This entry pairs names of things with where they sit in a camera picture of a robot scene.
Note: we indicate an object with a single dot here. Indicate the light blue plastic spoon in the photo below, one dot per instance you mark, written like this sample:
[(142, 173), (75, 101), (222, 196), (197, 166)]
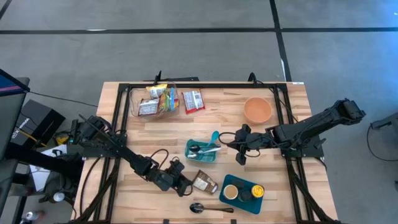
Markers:
[(214, 136)]

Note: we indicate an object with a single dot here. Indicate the dark blue plastic tray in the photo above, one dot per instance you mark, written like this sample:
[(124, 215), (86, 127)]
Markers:
[(236, 205)]

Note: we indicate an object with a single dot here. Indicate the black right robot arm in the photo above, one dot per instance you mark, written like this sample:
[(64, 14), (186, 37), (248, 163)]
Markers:
[(311, 124)]

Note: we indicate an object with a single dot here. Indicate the blue striped ramen packet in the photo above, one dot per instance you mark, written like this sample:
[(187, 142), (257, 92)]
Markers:
[(173, 98)]

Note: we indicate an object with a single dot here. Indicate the green red ramen packet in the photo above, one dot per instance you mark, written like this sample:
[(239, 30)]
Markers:
[(163, 102)]

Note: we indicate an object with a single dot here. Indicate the white paper sheet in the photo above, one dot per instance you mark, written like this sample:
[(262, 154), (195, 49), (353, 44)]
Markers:
[(40, 177)]

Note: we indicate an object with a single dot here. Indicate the orange bowl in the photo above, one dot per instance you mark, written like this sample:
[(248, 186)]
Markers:
[(257, 109)]

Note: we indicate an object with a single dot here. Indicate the silver can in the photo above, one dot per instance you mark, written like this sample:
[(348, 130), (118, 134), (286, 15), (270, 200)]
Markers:
[(33, 215)]

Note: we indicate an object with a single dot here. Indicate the jar with yellow lid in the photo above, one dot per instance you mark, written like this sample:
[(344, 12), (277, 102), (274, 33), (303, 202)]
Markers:
[(257, 191)]

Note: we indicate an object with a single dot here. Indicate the teal plastic container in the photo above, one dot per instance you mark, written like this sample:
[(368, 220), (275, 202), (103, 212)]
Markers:
[(208, 158)]

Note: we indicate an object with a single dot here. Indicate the small black box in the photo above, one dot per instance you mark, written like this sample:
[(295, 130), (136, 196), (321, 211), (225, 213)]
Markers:
[(238, 183)]

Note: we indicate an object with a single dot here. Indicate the black equipment box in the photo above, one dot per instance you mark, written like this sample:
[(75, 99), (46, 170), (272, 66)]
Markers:
[(34, 115)]

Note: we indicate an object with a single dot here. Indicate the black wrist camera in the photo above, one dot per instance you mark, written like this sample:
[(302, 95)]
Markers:
[(246, 128), (176, 166)]

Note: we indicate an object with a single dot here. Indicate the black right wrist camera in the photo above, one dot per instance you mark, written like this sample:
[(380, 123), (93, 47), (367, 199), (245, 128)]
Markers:
[(246, 128)]

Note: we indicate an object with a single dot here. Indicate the black spoon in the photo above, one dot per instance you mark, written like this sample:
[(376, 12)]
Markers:
[(196, 208)]

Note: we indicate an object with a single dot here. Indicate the clear plastic bin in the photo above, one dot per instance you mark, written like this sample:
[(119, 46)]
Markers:
[(135, 105)]

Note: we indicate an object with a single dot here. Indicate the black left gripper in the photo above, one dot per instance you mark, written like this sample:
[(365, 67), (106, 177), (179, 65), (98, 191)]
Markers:
[(161, 179)]

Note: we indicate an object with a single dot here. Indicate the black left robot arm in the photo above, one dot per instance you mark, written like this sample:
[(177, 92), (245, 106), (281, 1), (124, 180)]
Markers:
[(109, 143)]

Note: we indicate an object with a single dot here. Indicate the black aluminium table frame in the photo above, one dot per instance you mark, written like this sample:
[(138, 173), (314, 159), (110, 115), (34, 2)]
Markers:
[(202, 85)]

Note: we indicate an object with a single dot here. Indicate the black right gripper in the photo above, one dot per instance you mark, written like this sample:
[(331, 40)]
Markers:
[(255, 140)]

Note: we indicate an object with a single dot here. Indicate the brown orange snack packet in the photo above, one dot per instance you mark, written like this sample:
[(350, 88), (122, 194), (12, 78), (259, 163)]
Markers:
[(204, 183)]

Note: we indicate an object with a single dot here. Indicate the red yellow Maruchan ramen packet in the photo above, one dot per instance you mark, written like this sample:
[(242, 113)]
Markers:
[(148, 107)]

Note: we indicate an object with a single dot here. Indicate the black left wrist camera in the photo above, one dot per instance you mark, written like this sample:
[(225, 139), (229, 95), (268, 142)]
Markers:
[(176, 166)]

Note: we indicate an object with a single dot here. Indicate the red barcode ramen packet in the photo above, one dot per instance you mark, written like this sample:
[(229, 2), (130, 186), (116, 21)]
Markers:
[(193, 101)]

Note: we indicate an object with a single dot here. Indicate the yellow white ramen packet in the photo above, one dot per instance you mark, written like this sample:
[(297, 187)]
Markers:
[(156, 91)]

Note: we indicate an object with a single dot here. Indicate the glass jar tan lid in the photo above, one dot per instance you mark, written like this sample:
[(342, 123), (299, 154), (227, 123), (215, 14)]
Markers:
[(230, 192)]

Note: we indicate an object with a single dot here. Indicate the black bar behind table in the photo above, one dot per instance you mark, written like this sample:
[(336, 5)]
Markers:
[(180, 79)]

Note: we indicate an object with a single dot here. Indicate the computer monitor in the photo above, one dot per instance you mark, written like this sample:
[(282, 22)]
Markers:
[(9, 109)]

